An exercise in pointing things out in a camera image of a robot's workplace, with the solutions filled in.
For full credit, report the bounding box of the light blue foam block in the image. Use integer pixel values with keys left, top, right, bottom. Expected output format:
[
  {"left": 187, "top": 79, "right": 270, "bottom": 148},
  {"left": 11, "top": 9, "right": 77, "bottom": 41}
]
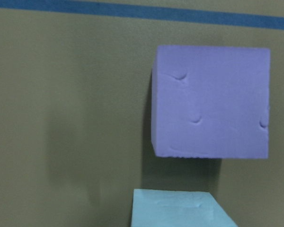
[{"left": 131, "top": 189, "right": 237, "bottom": 227}]

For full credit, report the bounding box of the purple foam block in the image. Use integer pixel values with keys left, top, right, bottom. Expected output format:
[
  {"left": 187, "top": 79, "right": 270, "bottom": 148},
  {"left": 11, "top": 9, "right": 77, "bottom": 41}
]
[{"left": 151, "top": 45, "right": 270, "bottom": 159}]

